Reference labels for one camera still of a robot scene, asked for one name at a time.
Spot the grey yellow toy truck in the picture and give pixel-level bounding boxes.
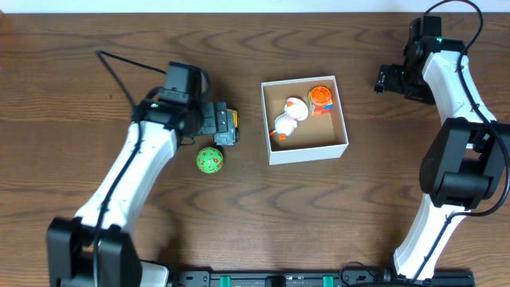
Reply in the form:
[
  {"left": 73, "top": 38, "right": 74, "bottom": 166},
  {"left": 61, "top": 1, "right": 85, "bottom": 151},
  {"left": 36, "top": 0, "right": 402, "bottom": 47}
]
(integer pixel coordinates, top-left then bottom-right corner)
[{"left": 214, "top": 108, "right": 239, "bottom": 146}]

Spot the orange round disc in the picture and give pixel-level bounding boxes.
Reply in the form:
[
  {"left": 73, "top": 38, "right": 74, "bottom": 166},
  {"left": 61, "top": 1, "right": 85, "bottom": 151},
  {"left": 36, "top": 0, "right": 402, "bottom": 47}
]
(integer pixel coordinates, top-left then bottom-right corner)
[{"left": 309, "top": 86, "right": 332, "bottom": 106}]

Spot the colourful puzzle cube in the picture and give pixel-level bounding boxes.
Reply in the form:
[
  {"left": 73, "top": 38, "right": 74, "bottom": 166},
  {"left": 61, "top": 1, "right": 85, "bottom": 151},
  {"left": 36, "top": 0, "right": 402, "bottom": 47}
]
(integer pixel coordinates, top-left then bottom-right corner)
[{"left": 308, "top": 95, "right": 333, "bottom": 116}]

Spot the white toy duck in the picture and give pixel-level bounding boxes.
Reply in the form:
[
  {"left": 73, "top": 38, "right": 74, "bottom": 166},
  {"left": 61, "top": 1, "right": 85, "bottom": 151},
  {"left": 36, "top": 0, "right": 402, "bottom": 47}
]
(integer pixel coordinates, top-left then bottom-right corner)
[{"left": 269, "top": 97, "right": 309, "bottom": 140}]

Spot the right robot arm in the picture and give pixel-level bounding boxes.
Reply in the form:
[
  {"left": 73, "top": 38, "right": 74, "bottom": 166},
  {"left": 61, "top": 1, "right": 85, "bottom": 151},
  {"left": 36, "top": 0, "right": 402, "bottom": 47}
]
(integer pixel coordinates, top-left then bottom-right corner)
[{"left": 375, "top": 14, "right": 509, "bottom": 283}]

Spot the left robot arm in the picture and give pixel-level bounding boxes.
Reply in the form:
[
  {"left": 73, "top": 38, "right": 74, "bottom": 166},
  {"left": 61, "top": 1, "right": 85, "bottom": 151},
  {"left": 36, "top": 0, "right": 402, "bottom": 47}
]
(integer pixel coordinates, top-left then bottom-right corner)
[{"left": 46, "top": 62, "right": 210, "bottom": 286}]

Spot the green numbered ball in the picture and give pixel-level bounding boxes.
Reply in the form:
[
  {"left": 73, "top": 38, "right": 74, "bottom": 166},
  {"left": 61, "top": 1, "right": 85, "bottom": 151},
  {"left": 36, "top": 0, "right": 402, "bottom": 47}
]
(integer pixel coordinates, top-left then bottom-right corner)
[{"left": 196, "top": 147, "right": 224, "bottom": 174}]

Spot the white cardboard box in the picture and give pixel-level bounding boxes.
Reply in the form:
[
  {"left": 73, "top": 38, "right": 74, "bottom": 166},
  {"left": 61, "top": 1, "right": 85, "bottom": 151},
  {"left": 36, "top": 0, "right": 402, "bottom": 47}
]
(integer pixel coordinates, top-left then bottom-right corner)
[{"left": 261, "top": 76, "right": 349, "bottom": 165}]

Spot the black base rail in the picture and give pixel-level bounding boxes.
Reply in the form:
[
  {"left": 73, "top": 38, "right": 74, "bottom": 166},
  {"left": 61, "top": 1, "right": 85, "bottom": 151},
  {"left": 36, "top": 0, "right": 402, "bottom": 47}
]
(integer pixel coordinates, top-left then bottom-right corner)
[{"left": 167, "top": 265, "right": 476, "bottom": 287}]

